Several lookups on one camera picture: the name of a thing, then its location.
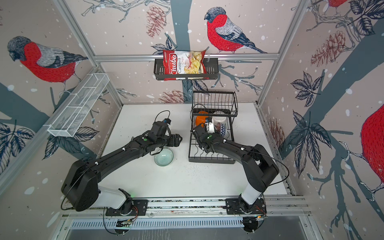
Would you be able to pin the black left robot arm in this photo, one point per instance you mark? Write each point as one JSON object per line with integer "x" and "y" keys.
{"x": 81, "y": 186}

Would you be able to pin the aluminium mounting rail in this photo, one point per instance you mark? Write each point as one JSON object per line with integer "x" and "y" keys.
{"x": 267, "y": 206}

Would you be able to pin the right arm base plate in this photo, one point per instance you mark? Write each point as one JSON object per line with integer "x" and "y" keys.
{"x": 240, "y": 207}

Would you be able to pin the blue patterned bowl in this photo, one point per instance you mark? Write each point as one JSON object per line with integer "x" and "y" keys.
{"x": 221, "y": 129}

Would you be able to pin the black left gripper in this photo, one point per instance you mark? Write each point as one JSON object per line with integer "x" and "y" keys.
{"x": 177, "y": 141}

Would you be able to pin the black wall basket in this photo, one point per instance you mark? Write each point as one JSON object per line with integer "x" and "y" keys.
{"x": 207, "y": 69}

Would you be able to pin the pale green glazed bowl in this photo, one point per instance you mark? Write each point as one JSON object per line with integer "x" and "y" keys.
{"x": 164, "y": 158}

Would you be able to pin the orange plastic bowl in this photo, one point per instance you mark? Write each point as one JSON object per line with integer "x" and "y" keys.
{"x": 200, "y": 120}

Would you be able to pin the white ceramic bowl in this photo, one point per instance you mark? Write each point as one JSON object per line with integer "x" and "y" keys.
{"x": 219, "y": 118}

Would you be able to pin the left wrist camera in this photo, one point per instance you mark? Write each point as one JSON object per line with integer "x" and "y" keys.
{"x": 167, "y": 121}

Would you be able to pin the red cassava chips bag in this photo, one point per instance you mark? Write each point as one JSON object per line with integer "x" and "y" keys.
{"x": 183, "y": 62}

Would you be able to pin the black wire dish rack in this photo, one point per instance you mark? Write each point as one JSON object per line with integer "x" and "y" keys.
{"x": 215, "y": 111}

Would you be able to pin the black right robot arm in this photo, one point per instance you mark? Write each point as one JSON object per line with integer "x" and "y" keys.
{"x": 260, "y": 169}

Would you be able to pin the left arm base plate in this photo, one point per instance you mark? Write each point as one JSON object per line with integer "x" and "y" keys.
{"x": 131, "y": 208}

